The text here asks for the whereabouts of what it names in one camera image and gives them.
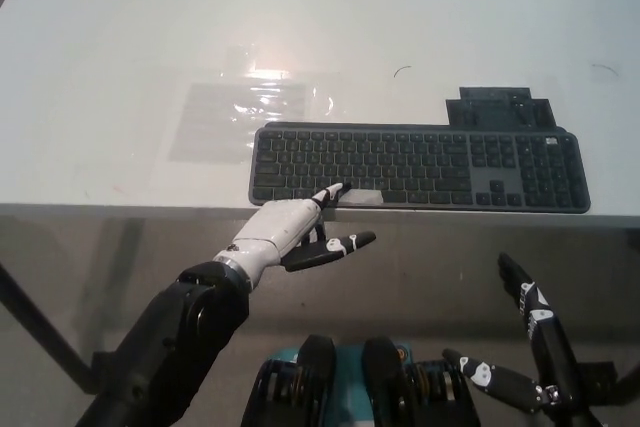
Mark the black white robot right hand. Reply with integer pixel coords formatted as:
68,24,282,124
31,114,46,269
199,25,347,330
442,251,606,427

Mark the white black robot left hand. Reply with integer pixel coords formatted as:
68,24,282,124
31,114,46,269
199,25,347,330
212,182,377,293

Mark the dark grey full-size keyboard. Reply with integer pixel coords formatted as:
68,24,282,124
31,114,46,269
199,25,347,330
247,120,593,215

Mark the black teal robot torso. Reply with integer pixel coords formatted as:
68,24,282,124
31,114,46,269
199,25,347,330
239,334,481,427

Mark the black table foot plate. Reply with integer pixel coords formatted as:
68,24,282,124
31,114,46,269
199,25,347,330
578,359,616,389
91,349,126,394

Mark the white tape patch on spacebar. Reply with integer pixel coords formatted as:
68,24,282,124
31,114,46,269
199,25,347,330
337,189,385,209

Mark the clear plastic sheet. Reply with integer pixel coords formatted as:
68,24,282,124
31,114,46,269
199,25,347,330
167,44,337,166

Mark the black metal table leg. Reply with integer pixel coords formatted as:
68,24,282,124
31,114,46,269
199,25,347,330
0,262,99,395

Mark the dark grey plastic bracket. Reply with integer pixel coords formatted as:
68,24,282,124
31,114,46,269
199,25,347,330
444,86,558,130

